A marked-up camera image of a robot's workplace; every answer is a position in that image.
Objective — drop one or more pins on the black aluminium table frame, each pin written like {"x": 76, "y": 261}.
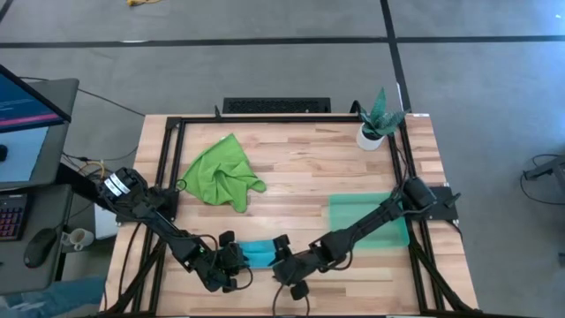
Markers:
{"x": 265, "y": 119}

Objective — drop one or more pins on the black computer mouse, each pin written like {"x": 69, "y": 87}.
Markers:
{"x": 39, "y": 247}

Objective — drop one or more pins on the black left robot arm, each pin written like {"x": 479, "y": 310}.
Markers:
{"x": 163, "y": 226}

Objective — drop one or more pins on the white mug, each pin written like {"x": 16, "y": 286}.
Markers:
{"x": 81, "y": 237}

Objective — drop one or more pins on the black perforated metal box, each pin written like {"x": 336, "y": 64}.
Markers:
{"x": 273, "y": 106}

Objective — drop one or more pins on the snake plant in white pot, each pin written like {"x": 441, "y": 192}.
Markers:
{"x": 368, "y": 141}

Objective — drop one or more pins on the grey keyboard desk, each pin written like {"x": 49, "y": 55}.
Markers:
{"x": 44, "y": 207}

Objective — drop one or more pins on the blue microfiber towel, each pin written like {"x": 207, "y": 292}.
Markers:
{"x": 260, "y": 254}

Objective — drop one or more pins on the tilted computer monitor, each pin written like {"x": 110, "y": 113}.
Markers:
{"x": 22, "y": 106}

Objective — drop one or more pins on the black floor stand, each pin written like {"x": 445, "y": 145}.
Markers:
{"x": 552, "y": 167}

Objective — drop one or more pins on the green microfiber towel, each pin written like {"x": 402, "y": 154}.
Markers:
{"x": 220, "y": 176}

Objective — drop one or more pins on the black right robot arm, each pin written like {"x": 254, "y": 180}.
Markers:
{"x": 366, "y": 223}

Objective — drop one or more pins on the black backlit keyboard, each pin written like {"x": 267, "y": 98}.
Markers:
{"x": 11, "y": 218}

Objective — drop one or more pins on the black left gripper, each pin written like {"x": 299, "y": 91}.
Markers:
{"x": 226, "y": 265}

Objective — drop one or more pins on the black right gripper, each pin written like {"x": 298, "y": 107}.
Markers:
{"x": 302, "y": 267}

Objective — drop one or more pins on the blue mouse pad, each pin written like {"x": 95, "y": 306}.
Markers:
{"x": 22, "y": 154}

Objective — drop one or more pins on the white box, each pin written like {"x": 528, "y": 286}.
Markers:
{"x": 103, "y": 225}

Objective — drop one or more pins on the teal translucent plastic basket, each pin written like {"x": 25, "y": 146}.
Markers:
{"x": 388, "y": 234}

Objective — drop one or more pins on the person's leg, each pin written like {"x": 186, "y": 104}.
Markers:
{"x": 53, "y": 300}

